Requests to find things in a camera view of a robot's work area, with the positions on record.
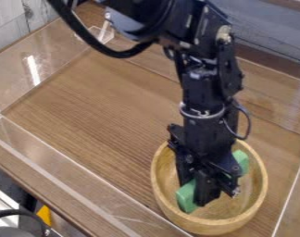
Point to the brown wooden bowl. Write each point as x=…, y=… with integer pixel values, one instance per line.
x=224, y=214

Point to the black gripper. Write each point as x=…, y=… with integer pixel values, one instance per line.
x=207, y=133

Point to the clear acrylic corner bracket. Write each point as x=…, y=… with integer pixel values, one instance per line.
x=97, y=27

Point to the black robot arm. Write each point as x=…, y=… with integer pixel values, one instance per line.
x=192, y=31

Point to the green rectangular block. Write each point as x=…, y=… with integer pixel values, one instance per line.
x=184, y=199

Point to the yellow warning label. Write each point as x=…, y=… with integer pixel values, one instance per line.
x=44, y=214

